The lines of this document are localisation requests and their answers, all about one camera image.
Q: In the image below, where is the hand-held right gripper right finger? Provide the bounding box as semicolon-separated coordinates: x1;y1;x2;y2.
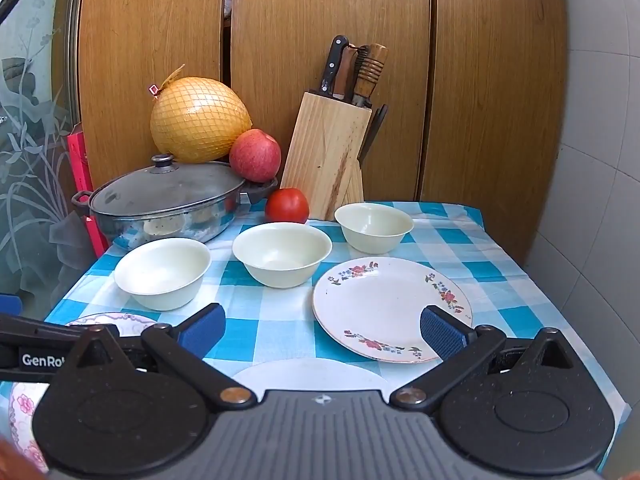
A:
389;305;598;408

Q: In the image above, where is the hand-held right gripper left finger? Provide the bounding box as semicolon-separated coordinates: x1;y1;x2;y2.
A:
46;303;259;407

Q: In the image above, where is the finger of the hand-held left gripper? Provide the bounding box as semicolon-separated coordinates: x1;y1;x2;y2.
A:
0;313;120;347

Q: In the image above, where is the pink floral white plate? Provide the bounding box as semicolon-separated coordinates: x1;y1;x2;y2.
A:
9;382;48;466

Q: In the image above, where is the purple patterned white plate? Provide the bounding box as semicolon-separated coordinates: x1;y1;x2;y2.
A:
65;312;160;339

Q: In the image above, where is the red floral white plate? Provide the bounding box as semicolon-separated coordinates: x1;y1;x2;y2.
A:
312;256;473;364

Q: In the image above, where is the cream bowl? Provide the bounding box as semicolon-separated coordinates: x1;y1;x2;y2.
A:
334;203;415;255
114;238;212;311
232;223;333;289

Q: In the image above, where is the plain white plate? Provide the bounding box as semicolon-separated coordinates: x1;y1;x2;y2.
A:
232;357;392;396

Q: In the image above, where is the blue white checkered tablecloth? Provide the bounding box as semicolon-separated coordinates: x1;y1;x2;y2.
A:
0;201;632;461

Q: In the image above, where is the glass pot lid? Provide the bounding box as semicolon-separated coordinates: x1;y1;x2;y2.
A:
89;155;247;222

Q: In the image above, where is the red box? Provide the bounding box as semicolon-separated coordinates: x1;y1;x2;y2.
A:
67;122;110;259

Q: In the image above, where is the red tomato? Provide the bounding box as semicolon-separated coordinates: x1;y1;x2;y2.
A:
265;187;310;224

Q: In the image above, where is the frosted glass door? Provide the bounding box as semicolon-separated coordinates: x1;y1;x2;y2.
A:
0;0;96;313

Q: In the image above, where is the red apple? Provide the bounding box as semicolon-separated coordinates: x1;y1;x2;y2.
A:
229;129;282;183

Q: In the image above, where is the wooden knife block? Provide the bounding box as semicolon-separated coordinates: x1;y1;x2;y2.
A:
280;91;373;222

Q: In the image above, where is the pomelo in yellow net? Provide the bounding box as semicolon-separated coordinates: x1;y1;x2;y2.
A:
150;65;253;164

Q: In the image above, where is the wooden panel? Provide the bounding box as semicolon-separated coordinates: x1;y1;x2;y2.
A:
77;0;226;201
230;0;432;221
420;0;568;266

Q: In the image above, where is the steel pot with black handles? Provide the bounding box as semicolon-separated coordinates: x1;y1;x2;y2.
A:
71;176;278;252

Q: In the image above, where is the ribbed wooden handle knife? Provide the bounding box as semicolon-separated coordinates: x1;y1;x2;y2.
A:
352;44;389;109

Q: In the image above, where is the dark handle knife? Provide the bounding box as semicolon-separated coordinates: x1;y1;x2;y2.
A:
334;46;368;103

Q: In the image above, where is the black riveted handle knife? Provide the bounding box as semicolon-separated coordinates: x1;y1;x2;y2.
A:
320;35;350;98

